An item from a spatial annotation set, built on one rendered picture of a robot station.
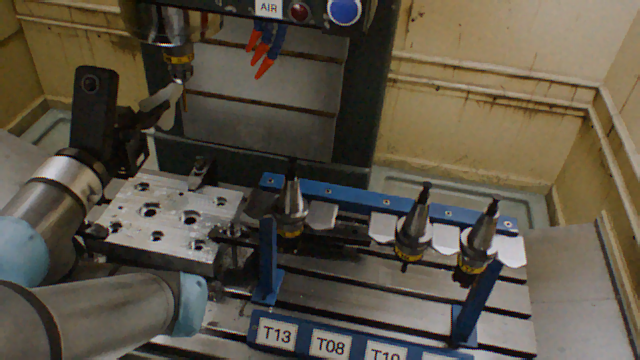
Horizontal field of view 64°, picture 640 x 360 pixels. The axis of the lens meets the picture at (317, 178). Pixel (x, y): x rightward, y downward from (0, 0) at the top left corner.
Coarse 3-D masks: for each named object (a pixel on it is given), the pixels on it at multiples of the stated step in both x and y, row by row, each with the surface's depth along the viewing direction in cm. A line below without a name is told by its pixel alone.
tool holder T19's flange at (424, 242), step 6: (402, 222) 89; (396, 228) 88; (432, 228) 88; (396, 234) 88; (402, 234) 87; (432, 234) 87; (396, 240) 88; (402, 240) 87; (408, 240) 86; (414, 240) 87; (420, 240) 86; (426, 240) 86; (402, 246) 88; (408, 246) 88; (414, 246) 88; (420, 246) 87; (426, 246) 88
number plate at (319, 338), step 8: (312, 336) 103; (320, 336) 102; (328, 336) 102; (336, 336) 102; (344, 336) 102; (312, 344) 103; (320, 344) 102; (328, 344) 102; (336, 344) 102; (344, 344) 102; (312, 352) 103; (320, 352) 102; (328, 352) 102; (336, 352) 102; (344, 352) 102
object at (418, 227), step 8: (416, 200) 84; (416, 208) 84; (424, 208) 83; (408, 216) 86; (416, 216) 84; (424, 216) 84; (408, 224) 86; (416, 224) 85; (424, 224) 85; (408, 232) 87; (416, 232) 86; (424, 232) 86
